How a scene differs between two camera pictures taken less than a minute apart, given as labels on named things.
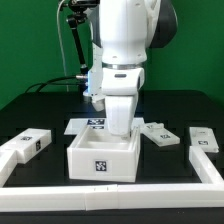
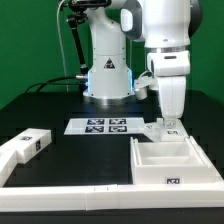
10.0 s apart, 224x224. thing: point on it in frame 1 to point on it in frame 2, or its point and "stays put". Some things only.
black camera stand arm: x=78 y=15 stays put
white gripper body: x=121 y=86 to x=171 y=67
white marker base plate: x=76 y=125 stays put
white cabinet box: x=96 y=155 to x=172 y=163
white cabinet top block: x=28 y=142 stays put
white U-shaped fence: x=208 y=193 stays put
